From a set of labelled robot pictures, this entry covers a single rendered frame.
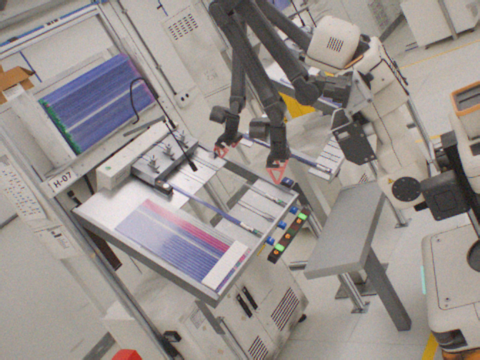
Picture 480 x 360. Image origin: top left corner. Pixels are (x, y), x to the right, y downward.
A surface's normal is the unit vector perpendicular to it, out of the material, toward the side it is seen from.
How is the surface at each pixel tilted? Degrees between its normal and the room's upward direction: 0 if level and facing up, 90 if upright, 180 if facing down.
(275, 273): 90
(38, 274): 90
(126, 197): 45
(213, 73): 90
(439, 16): 90
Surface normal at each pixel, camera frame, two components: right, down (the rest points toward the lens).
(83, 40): 0.70, -0.18
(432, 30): -0.51, 0.55
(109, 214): 0.14, -0.71
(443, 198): -0.25, 0.45
